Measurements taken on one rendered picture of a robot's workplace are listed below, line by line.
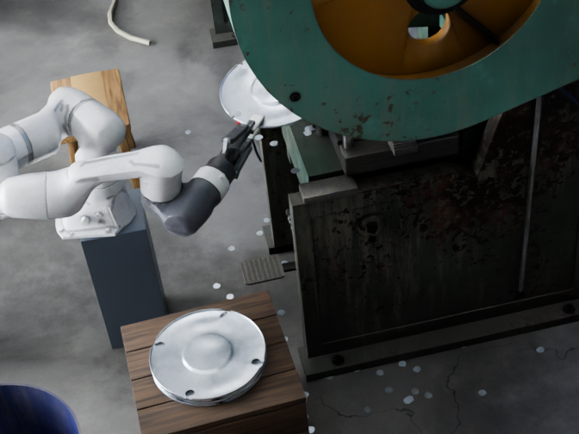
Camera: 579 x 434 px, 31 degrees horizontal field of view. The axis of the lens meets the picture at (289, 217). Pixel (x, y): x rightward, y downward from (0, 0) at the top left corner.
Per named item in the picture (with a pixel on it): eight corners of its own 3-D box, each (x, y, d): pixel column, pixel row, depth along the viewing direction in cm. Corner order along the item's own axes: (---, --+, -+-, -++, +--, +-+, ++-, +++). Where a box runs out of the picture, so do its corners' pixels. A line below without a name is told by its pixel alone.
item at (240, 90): (282, 35, 285) (282, 34, 285) (354, 84, 269) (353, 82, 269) (198, 91, 276) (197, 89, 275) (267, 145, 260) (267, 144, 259)
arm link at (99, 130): (113, 207, 274) (94, 131, 257) (71, 176, 284) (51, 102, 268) (146, 185, 279) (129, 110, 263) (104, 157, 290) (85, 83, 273)
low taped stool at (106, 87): (71, 155, 389) (49, 80, 366) (135, 141, 391) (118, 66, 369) (78, 214, 363) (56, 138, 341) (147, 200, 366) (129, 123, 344)
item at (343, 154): (345, 176, 267) (344, 158, 263) (305, 79, 300) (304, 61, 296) (458, 153, 270) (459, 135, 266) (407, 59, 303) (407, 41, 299)
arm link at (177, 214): (153, 157, 248) (154, 186, 256) (124, 194, 240) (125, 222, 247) (221, 186, 244) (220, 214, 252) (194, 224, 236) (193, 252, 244)
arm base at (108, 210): (57, 247, 285) (45, 208, 276) (54, 202, 299) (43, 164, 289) (139, 231, 287) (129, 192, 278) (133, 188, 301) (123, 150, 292)
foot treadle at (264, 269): (247, 296, 313) (245, 283, 309) (241, 273, 320) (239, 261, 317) (438, 255, 319) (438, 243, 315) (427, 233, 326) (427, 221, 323)
